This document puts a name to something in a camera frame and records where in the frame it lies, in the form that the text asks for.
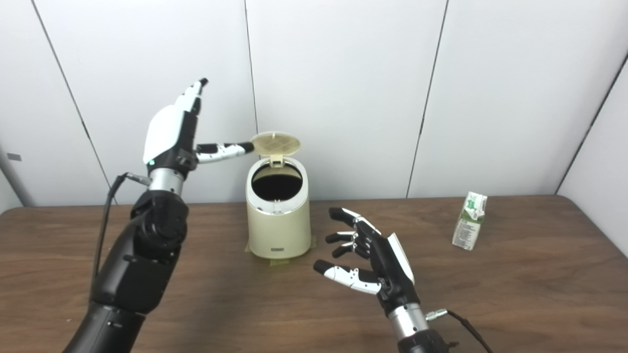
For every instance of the cream round bin lid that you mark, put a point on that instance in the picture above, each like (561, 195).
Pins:
(274, 143)

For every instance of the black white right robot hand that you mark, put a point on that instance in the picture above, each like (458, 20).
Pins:
(387, 267)

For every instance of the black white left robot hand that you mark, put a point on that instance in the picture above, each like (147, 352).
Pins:
(167, 132)

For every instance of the cream-colored cylindrical bin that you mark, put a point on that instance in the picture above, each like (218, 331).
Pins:
(279, 230)

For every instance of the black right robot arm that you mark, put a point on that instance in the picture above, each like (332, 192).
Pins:
(409, 323)

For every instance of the green white milk carton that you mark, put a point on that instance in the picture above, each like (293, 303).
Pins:
(470, 223)

